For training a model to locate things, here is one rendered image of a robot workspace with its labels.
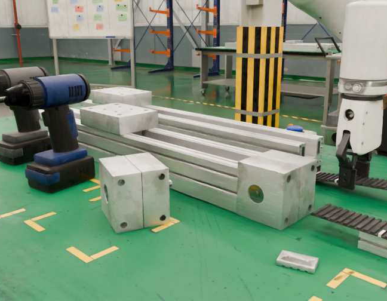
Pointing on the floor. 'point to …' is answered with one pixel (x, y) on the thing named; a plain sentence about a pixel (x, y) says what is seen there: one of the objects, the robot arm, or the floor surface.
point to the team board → (91, 24)
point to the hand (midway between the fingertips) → (353, 175)
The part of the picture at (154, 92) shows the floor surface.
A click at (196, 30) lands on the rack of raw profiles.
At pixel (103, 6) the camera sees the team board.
